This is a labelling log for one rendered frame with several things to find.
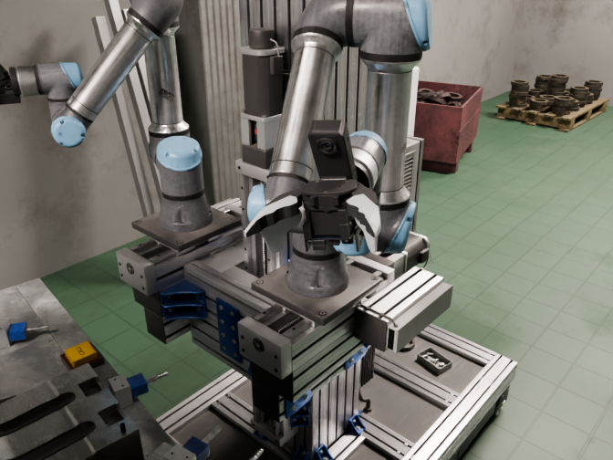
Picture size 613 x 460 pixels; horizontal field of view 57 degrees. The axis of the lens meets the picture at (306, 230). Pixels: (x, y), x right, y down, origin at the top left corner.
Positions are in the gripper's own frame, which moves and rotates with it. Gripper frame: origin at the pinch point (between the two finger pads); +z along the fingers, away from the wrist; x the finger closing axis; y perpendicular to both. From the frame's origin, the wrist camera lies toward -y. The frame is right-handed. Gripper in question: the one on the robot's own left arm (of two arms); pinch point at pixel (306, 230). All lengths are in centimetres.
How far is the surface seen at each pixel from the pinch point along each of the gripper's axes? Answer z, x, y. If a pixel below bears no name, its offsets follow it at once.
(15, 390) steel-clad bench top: -26, 87, 54
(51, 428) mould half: -12, 63, 49
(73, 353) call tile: -38, 79, 52
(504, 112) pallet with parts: -621, -43, 147
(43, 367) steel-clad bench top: -35, 86, 54
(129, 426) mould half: -16, 48, 51
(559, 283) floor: -255, -61, 156
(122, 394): -29, 59, 54
